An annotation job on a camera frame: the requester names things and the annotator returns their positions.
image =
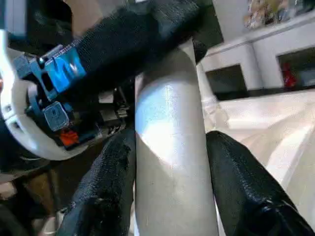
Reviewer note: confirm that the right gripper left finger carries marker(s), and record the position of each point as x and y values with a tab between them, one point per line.
103	191

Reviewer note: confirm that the beige plush toy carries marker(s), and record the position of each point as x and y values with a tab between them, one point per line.
258	12

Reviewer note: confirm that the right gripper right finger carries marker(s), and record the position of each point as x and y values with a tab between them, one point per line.
246	191

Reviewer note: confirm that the red bottle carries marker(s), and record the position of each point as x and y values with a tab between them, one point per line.
289	75

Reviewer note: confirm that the white glass-door cabinet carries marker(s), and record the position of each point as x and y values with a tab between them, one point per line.
261	54

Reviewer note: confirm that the white plastic table leg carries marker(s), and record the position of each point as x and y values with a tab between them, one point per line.
172	147
205	86

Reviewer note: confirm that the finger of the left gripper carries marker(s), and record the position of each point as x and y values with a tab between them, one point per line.
199	51
137	39

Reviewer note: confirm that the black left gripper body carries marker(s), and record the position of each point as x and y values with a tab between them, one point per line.
61	103

